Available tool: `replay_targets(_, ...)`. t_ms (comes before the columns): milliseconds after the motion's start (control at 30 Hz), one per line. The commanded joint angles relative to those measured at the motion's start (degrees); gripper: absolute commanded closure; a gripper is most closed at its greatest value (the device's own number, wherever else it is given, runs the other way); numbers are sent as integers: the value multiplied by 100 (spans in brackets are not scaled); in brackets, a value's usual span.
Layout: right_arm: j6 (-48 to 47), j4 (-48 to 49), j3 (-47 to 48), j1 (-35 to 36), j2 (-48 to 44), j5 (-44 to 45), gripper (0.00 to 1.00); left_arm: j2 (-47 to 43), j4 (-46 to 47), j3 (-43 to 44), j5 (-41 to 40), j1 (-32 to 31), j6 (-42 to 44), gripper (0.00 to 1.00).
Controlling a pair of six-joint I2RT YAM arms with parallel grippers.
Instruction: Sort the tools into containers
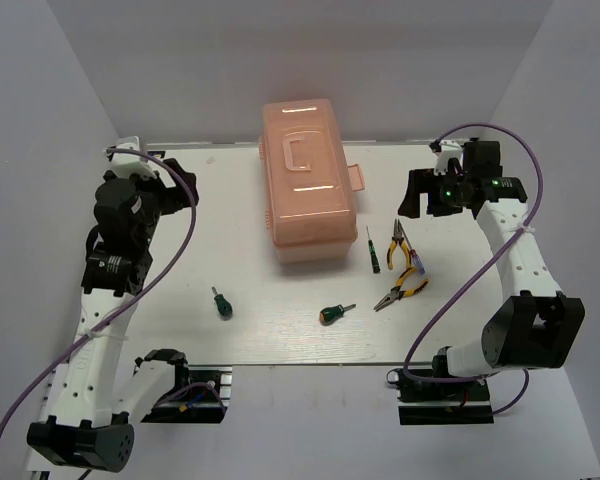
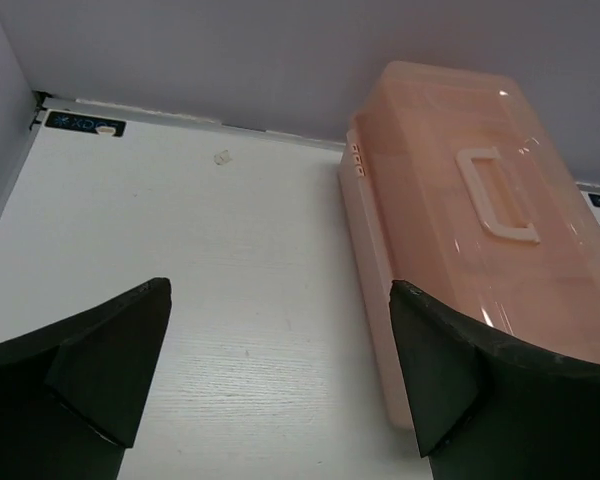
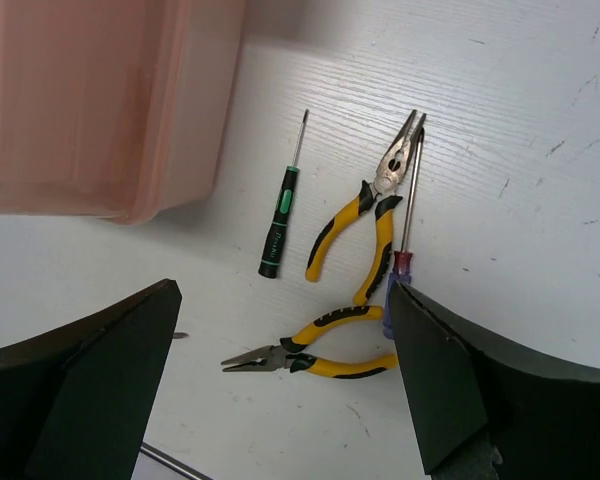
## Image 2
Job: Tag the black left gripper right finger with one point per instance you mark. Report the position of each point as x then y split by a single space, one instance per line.
486 405

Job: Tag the small tape scrap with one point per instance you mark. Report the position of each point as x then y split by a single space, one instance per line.
222 158

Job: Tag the black logo sticker left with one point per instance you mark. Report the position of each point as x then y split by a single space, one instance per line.
64 120

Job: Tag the pink plastic toolbox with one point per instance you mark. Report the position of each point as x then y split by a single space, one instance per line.
451 183

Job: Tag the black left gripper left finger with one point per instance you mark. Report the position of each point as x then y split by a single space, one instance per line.
72 394

